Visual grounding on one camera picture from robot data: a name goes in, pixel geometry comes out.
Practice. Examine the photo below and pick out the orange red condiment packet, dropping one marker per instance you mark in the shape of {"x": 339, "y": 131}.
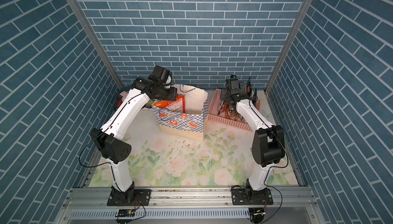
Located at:
{"x": 174, "y": 106}

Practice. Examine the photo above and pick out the white checkered paper bag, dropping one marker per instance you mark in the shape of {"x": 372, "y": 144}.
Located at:
{"x": 190, "y": 124}

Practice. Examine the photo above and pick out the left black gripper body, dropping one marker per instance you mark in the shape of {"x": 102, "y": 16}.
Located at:
{"x": 166, "y": 94}

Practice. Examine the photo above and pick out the pink perforated plastic basket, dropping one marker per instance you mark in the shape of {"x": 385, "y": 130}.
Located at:
{"x": 215, "y": 115}

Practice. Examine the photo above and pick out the teal stationery tray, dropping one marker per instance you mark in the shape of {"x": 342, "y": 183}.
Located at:
{"x": 121, "y": 96}

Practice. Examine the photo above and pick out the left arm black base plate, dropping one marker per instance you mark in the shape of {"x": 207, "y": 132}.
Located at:
{"x": 129, "y": 198}

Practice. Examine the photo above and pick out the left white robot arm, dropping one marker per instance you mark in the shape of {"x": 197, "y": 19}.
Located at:
{"x": 109, "y": 138}

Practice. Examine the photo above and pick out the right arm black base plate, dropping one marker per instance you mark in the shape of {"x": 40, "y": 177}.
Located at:
{"x": 247, "y": 196}

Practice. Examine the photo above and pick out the floral table mat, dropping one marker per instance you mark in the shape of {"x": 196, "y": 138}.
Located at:
{"x": 158, "y": 159}

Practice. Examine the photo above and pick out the aluminium mounting rail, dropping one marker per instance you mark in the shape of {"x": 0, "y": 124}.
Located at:
{"x": 191, "y": 205}

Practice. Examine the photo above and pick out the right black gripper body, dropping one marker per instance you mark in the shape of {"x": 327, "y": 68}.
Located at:
{"x": 224, "y": 96}

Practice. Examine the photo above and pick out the dark red condiment packet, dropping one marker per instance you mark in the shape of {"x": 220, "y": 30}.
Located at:
{"x": 226, "y": 111}

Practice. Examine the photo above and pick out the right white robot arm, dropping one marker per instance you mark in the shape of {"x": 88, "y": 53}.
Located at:
{"x": 268, "y": 146}

